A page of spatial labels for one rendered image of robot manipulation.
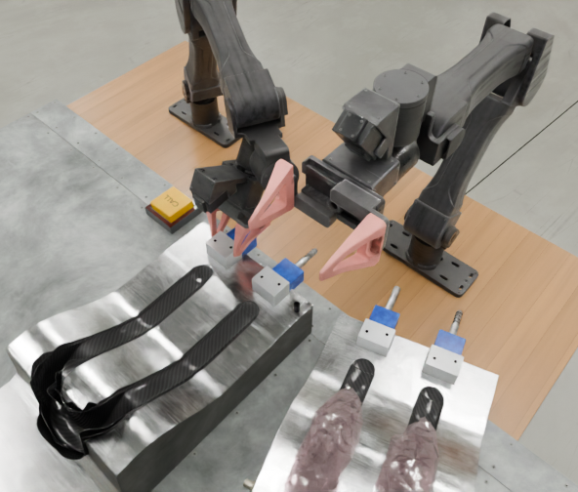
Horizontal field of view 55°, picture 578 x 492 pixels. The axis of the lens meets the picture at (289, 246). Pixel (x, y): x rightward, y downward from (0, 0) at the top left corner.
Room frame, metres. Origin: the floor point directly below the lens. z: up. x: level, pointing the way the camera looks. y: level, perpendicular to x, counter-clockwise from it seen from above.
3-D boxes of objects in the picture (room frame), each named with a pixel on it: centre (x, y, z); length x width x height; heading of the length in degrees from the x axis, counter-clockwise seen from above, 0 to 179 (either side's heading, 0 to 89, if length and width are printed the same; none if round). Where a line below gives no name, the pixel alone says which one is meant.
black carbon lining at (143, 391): (0.39, 0.21, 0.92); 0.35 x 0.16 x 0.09; 138
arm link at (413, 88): (0.51, -0.14, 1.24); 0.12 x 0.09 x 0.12; 138
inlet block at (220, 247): (0.62, 0.08, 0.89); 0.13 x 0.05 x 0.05; 138
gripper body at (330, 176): (0.44, -0.07, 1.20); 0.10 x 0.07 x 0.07; 48
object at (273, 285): (0.54, 0.00, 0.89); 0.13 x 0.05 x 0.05; 138
